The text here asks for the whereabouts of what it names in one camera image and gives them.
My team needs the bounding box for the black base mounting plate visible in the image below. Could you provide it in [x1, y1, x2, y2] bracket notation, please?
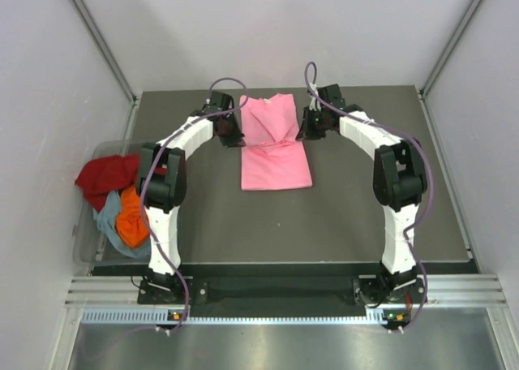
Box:
[137, 275, 425, 305]

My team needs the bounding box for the clear plastic bin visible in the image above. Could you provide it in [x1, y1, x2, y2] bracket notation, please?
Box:
[72, 139, 149, 269]

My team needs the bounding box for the pink t shirt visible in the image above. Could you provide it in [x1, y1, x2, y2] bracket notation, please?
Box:
[240, 94, 313, 191]

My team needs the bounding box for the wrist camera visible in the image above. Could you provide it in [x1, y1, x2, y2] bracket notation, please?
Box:
[203, 91, 234, 118]
[309, 83, 345, 111]

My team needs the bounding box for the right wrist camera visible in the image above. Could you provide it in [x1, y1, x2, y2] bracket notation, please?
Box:
[309, 83, 345, 111]

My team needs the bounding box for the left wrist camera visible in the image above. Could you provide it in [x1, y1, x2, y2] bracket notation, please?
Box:
[203, 91, 234, 118]

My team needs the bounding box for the slotted cable duct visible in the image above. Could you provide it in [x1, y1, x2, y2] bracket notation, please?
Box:
[80, 308, 410, 325]

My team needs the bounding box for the grey blue t shirt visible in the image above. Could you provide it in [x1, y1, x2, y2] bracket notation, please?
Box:
[93, 191, 151, 259]

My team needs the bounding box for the red t shirt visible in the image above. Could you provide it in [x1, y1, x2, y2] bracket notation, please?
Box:
[75, 155, 139, 213]

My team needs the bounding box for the orange t shirt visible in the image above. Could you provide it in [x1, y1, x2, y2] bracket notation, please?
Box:
[116, 185, 149, 249]

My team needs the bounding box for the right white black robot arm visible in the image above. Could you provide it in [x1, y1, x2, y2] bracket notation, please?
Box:
[297, 105, 428, 302]

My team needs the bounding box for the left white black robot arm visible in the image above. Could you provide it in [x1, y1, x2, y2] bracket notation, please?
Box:
[135, 107, 244, 303]

